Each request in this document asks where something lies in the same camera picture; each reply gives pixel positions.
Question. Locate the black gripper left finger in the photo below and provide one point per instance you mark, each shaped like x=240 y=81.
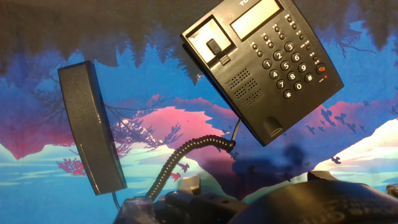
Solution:
x=189 y=185

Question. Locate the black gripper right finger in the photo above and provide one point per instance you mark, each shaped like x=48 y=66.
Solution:
x=321 y=176

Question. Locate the black telephone handset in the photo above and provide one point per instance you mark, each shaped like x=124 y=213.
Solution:
x=90 y=124

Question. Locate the black desk telephone base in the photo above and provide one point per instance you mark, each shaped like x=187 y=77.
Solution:
x=280 y=105

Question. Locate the blue landscape print cloth mat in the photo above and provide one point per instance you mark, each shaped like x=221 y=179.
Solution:
x=342 y=161

